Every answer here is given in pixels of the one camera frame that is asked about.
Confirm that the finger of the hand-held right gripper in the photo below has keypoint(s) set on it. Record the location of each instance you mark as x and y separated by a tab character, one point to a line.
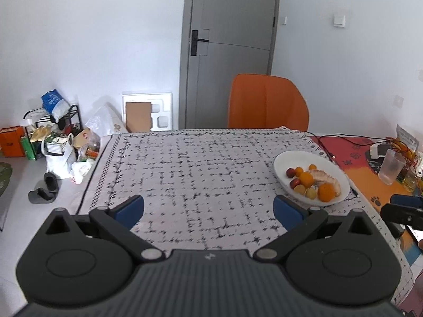
406	200
403	216

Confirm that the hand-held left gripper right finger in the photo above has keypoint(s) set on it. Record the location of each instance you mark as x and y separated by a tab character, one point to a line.
287	213

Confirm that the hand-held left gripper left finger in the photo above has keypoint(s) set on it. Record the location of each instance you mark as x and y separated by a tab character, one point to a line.
132	209

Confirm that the large orange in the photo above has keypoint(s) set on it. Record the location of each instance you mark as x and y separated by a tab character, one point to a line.
306	179
326	193

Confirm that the yellow glass jar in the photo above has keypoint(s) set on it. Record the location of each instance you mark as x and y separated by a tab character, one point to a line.
409	181

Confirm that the small yellow fruit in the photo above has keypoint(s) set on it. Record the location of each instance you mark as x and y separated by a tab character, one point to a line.
310	194
299	190

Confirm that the small red fruit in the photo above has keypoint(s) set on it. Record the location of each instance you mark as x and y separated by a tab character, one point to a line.
290	172
294	183

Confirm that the frosted plastic cup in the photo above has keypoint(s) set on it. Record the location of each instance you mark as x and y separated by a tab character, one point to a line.
391	168

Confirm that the red orange cat mat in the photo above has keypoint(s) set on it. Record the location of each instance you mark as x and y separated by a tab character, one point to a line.
366	185

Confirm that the small orange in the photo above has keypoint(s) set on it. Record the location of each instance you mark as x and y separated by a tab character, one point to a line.
299	171
312	167

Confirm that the white power adapter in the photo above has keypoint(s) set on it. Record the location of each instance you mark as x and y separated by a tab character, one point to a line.
374	151

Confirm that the grey foil packet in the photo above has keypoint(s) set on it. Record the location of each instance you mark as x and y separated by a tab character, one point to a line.
408	137

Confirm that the small white plastic bag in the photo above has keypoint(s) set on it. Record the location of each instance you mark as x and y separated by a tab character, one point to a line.
81	168

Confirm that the grey patterned tablecloth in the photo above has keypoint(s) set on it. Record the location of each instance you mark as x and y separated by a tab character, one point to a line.
198	171

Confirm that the black slipper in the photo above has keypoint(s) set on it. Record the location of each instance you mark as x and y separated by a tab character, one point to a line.
39	197
51	181

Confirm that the open brown carton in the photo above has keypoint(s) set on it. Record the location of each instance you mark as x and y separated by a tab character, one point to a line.
81	138

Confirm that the brown cardboard piece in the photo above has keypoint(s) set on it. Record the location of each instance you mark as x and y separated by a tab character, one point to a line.
138	117

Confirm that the clear plastic bag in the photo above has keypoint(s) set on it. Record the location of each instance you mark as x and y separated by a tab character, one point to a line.
105	119

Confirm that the orange chair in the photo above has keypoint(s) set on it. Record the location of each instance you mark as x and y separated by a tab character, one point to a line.
267	105

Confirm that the white foam packaging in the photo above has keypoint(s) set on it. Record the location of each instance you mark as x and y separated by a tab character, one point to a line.
162	100

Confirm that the yellow gloves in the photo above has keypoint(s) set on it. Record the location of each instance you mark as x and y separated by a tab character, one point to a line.
41	132

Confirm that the green box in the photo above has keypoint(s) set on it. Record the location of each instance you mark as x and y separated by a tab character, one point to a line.
28	148

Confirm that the blue white bag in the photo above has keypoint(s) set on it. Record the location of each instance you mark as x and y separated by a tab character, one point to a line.
53	100

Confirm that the orange box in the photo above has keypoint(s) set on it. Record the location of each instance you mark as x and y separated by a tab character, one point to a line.
11	142

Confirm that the grey door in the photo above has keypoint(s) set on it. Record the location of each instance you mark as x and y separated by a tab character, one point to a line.
231	72

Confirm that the white wall socket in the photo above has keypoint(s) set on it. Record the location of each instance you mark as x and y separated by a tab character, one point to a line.
398	100

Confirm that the white light switch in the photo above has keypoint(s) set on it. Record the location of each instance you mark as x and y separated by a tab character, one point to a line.
339	20

